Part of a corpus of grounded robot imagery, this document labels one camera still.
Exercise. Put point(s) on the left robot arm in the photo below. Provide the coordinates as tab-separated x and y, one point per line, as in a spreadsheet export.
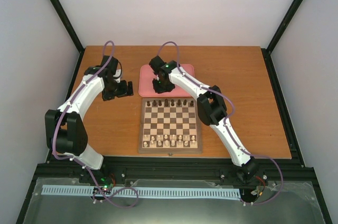
66	135

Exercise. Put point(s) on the light king chess piece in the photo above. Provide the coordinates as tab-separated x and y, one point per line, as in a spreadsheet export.
173	140

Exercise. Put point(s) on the pink plastic tray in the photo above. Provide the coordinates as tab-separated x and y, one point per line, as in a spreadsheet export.
146	81

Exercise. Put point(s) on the wooden chessboard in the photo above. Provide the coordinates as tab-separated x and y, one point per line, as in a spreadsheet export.
171	120

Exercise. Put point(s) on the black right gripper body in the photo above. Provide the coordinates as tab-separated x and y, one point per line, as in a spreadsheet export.
162	87

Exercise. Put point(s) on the black aluminium frame rail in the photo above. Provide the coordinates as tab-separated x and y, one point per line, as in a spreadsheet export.
219	171

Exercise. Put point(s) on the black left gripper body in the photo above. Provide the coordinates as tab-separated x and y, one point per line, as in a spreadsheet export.
115	90

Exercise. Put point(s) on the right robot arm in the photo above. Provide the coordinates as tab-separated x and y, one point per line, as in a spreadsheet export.
212	111

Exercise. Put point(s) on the light blue cable duct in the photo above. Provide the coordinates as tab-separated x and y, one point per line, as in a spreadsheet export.
143	192

